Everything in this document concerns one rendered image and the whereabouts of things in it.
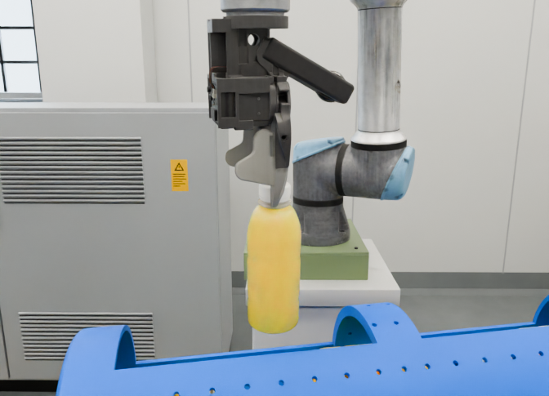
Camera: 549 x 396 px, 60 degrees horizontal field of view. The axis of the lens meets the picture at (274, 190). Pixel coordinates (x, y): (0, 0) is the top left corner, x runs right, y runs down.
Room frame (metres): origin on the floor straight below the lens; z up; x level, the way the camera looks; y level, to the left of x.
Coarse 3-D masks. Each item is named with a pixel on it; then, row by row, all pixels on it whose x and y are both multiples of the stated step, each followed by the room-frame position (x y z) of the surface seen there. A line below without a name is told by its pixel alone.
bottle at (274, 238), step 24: (264, 216) 0.55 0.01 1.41; (288, 216) 0.55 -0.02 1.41; (264, 240) 0.54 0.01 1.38; (288, 240) 0.54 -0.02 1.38; (264, 264) 0.54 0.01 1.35; (288, 264) 0.54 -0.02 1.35; (264, 288) 0.54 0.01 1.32; (288, 288) 0.55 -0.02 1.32; (264, 312) 0.54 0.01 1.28; (288, 312) 0.55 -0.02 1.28
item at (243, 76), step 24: (216, 24) 0.51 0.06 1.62; (240, 24) 0.51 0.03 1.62; (264, 24) 0.51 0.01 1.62; (216, 48) 0.53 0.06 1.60; (240, 48) 0.53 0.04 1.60; (264, 48) 0.53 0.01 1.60; (216, 72) 0.53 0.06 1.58; (240, 72) 0.53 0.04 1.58; (264, 72) 0.54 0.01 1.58; (216, 96) 0.50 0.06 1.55; (240, 96) 0.51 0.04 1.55; (264, 96) 0.52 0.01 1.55; (288, 96) 0.52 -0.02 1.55; (216, 120) 0.52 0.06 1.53; (240, 120) 0.52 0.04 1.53; (264, 120) 0.52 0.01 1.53
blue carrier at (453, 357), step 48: (96, 336) 0.57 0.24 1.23; (336, 336) 0.75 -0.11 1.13; (384, 336) 0.59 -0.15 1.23; (432, 336) 0.79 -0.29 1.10; (480, 336) 0.60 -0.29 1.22; (528, 336) 0.60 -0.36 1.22; (96, 384) 0.50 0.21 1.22; (144, 384) 0.50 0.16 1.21; (192, 384) 0.51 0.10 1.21; (240, 384) 0.51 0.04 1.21; (288, 384) 0.52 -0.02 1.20; (336, 384) 0.52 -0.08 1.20; (384, 384) 0.53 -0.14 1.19; (432, 384) 0.54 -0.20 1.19; (480, 384) 0.54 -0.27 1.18; (528, 384) 0.55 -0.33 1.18
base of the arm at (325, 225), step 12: (300, 204) 1.02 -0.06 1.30; (312, 204) 1.01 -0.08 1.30; (324, 204) 1.01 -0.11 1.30; (336, 204) 1.02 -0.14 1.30; (300, 216) 1.02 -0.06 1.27; (312, 216) 1.00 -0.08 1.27; (324, 216) 1.00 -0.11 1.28; (336, 216) 1.01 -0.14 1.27; (312, 228) 1.00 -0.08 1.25; (324, 228) 0.99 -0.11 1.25; (336, 228) 1.00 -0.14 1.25; (348, 228) 1.03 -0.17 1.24; (312, 240) 0.99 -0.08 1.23; (324, 240) 0.99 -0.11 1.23; (336, 240) 0.99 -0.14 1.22
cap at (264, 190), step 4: (260, 184) 0.56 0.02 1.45; (288, 184) 0.56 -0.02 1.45; (260, 188) 0.56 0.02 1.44; (264, 188) 0.55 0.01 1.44; (268, 188) 0.55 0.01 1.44; (288, 188) 0.56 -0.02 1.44; (260, 192) 0.56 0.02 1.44; (264, 192) 0.55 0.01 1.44; (268, 192) 0.55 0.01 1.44; (284, 192) 0.55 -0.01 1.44; (288, 192) 0.56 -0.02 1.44; (260, 196) 0.56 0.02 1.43; (264, 196) 0.55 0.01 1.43; (268, 196) 0.55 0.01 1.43; (284, 196) 0.55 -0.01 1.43; (288, 196) 0.56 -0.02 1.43; (264, 200) 0.55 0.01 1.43; (268, 200) 0.55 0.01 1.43; (280, 200) 0.55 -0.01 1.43; (284, 200) 0.55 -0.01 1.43
